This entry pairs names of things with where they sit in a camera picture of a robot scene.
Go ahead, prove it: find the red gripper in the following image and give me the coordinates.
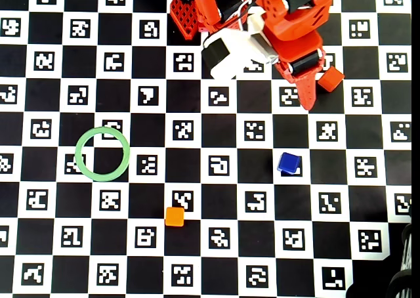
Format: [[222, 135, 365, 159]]
[[266, 17, 329, 112]]

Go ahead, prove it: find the red cube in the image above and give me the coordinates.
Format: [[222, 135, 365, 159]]
[[317, 66, 346, 93]]

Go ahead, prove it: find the blue cube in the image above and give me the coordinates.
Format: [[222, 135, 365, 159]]
[[276, 152, 302, 175]]

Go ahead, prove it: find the red robot base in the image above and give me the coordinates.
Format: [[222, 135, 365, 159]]
[[169, 0, 201, 40]]

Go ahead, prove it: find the orange cube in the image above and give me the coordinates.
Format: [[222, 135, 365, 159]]
[[164, 206, 186, 227]]

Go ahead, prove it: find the black flexible tripod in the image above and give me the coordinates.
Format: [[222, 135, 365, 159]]
[[388, 222, 413, 298]]

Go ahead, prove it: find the black white marker checkerboard mat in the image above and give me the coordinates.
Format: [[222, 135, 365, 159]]
[[0, 0, 413, 298]]

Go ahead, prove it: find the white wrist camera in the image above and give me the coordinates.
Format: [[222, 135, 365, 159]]
[[201, 7, 280, 81]]

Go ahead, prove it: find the green ring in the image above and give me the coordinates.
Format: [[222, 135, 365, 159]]
[[74, 126, 131, 182]]

